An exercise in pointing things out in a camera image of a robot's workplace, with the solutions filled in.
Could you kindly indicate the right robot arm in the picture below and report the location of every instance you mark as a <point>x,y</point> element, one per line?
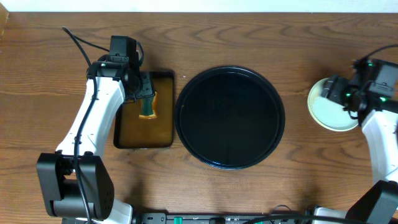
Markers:
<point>379,204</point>

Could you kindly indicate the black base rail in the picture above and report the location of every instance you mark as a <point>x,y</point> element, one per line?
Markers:
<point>162,218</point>

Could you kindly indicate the green yellow sponge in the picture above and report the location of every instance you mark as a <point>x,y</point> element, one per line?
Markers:
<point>148,107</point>

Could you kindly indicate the light green plate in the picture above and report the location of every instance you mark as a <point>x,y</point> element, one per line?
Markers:
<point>329,115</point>

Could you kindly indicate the round black tray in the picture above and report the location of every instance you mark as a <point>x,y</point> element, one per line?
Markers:
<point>229,117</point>

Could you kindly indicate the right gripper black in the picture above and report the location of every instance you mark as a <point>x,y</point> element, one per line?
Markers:
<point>333,88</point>

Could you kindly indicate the yellow plate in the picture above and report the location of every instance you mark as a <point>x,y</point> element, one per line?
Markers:
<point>311,96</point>

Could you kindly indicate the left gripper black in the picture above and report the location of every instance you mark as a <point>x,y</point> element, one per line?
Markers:
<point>146,88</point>

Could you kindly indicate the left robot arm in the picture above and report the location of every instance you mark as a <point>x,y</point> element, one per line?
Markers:
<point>74,181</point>

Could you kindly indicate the rectangular black water tray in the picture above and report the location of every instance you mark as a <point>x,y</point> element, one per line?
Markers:
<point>133,132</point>

